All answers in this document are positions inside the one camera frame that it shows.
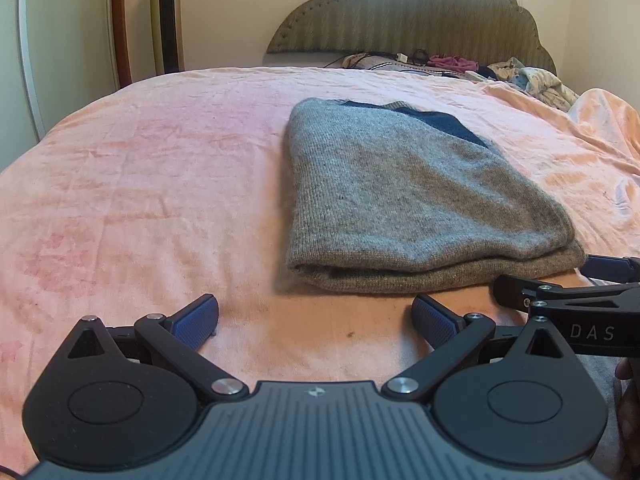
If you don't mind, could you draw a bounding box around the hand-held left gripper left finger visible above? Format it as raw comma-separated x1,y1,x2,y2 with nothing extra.
62,293,250,402

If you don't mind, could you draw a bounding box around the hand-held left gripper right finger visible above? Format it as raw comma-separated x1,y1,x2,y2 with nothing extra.
381,294,578,401

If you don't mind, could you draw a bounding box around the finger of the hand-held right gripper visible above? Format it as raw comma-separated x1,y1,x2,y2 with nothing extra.
582,254,640,284
492,275,640,322

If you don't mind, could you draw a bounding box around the grey sweater with navy sleeves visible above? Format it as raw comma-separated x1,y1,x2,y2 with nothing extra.
284,97,587,295

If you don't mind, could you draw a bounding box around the pile of light clothes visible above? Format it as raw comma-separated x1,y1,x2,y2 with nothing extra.
487,58,581,112

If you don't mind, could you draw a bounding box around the person's right hand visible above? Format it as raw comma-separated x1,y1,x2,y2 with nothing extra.
614,359,640,463

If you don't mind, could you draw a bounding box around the pink blanket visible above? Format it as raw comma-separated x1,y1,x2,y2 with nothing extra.
0,66,640,476

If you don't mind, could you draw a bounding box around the magenta cloth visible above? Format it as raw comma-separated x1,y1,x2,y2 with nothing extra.
427,54,480,74

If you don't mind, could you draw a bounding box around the patterned pillow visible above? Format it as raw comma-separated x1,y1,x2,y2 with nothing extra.
341,54,451,77

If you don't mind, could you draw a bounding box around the olive upholstered headboard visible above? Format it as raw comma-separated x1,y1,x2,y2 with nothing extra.
265,0,557,75

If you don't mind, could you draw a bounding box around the gold tower heater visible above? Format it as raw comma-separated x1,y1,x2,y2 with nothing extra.
150,0,185,75

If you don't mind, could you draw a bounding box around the flower print wardrobe door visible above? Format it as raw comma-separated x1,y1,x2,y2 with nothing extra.
0,0,121,171

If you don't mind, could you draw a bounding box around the wooden door frame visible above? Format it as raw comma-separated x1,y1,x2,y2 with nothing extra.
111,0,134,89

